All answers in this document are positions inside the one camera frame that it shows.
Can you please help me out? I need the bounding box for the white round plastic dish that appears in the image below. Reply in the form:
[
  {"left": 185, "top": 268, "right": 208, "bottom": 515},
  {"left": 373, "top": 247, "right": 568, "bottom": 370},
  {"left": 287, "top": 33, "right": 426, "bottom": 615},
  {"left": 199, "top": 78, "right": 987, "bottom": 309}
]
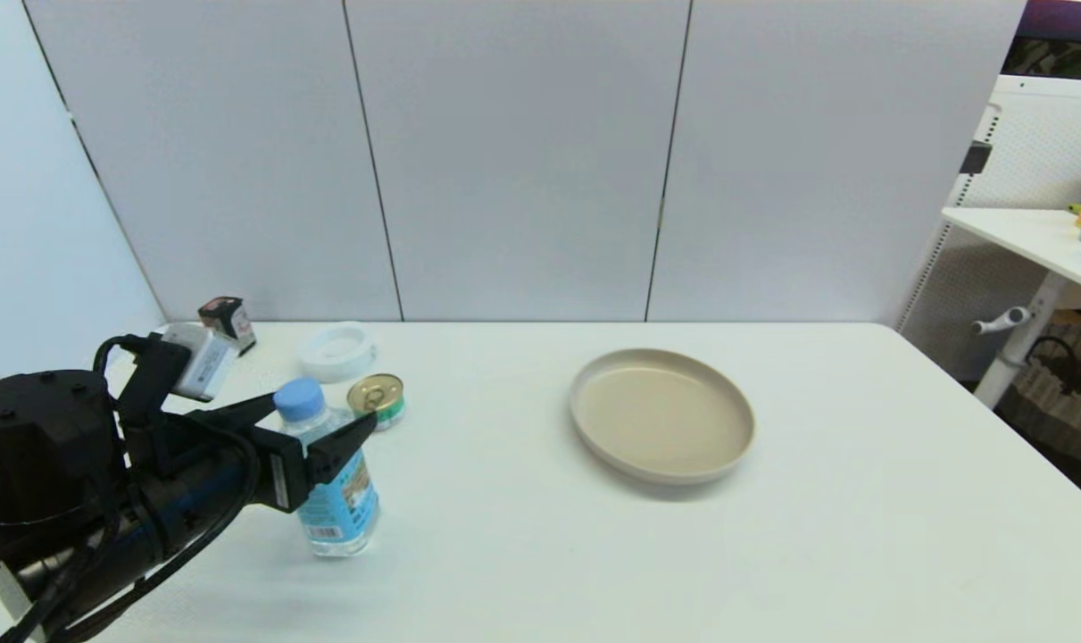
[{"left": 297, "top": 321, "right": 378, "bottom": 384}]

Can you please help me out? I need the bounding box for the white desk crank handle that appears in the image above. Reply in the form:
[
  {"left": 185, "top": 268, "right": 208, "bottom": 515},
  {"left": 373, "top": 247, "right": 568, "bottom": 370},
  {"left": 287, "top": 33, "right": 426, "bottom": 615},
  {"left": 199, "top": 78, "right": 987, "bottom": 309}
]
[{"left": 970, "top": 306, "right": 1034, "bottom": 337}]

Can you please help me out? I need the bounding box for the woven wicker basket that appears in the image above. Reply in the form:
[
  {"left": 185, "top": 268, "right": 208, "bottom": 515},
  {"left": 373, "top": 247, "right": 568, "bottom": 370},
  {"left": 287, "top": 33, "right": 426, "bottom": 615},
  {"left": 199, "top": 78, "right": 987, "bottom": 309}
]
[{"left": 995, "top": 321, "right": 1081, "bottom": 497}]

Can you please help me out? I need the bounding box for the soda water bottle blue label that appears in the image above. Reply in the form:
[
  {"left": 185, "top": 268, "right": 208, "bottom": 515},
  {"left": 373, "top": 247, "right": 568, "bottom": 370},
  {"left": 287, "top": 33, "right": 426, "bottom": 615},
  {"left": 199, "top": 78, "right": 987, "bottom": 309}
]
[{"left": 274, "top": 377, "right": 381, "bottom": 558}]

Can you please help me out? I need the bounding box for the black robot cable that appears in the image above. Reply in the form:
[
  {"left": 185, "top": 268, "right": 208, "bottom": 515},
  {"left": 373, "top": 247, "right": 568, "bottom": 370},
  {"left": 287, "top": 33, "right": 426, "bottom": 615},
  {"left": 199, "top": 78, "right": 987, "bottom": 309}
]
[{"left": 0, "top": 334, "right": 264, "bottom": 643}]

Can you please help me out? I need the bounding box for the white pegboard panel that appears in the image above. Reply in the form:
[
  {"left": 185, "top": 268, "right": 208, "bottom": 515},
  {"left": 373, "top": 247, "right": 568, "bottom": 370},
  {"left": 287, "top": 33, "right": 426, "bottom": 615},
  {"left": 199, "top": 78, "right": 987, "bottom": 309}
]
[{"left": 897, "top": 76, "right": 1081, "bottom": 376}]

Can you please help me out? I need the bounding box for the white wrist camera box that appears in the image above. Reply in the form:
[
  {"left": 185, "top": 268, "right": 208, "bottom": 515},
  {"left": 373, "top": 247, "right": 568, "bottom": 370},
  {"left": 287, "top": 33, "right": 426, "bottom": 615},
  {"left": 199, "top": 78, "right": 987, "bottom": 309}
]
[{"left": 161, "top": 323, "right": 237, "bottom": 401}]

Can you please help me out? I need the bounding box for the beige round plate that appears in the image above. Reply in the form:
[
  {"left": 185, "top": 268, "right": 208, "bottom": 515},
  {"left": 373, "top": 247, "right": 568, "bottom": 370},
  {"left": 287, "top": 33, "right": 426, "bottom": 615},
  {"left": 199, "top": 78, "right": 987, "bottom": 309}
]
[{"left": 569, "top": 348, "right": 756, "bottom": 486}]

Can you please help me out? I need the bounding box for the cat food can gold lid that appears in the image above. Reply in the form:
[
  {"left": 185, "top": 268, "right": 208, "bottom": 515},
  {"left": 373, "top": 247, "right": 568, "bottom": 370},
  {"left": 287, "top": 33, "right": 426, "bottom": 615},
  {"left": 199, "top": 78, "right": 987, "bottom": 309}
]
[{"left": 347, "top": 373, "right": 406, "bottom": 431}]

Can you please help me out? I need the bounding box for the white side desk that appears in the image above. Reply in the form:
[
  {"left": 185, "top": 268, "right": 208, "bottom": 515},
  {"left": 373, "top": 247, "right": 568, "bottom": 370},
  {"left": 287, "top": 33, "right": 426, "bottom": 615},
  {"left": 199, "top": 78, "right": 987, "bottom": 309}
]
[{"left": 942, "top": 207, "right": 1081, "bottom": 407}]

